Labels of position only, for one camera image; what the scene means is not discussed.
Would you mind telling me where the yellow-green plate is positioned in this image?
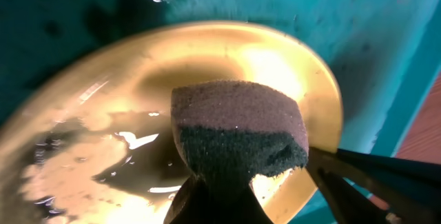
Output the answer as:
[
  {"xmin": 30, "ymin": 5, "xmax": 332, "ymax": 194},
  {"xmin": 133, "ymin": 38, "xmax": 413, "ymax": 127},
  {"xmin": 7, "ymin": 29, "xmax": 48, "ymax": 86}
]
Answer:
[{"xmin": 1, "ymin": 21, "xmax": 343, "ymax": 224}]

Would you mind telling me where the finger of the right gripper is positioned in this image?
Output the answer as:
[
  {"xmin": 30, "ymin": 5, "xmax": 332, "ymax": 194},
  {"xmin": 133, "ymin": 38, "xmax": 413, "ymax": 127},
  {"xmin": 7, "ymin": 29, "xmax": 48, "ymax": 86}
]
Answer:
[
  {"xmin": 307, "ymin": 147, "xmax": 388, "ymax": 224},
  {"xmin": 309, "ymin": 147, "xmax": 441, "ymax": 224}
]

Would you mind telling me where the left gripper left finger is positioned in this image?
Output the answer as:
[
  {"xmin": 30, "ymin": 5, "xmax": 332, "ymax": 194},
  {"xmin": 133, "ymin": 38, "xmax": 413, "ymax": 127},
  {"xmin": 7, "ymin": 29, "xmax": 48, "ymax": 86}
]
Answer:
[{"xmin": 163, "ymin": 176, "xmax": 212, "ymax": 224}]

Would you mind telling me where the green scouring sponge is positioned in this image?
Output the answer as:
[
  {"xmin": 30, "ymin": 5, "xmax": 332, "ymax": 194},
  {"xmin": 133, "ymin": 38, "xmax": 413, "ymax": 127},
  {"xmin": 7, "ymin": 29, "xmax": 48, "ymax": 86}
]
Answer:
[{"xmin": 171, "ymin": 81, "xmax": 309, "ymax": 190}]

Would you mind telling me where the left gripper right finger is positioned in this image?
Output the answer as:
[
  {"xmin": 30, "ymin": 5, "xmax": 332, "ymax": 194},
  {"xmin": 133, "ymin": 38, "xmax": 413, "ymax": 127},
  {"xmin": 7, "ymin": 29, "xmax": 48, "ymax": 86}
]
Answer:
[{"xmin": 237, "ymin": 184, "xmax": 273, "ymax": 224}]

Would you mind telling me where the teal plastic serving tray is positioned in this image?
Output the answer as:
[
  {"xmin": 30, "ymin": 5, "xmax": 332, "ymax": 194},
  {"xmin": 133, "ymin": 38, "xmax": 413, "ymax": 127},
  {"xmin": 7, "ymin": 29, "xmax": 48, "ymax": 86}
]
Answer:
[{"xmin": 0, "ymin": 0, "xmax": 441, "ymax": 224}]

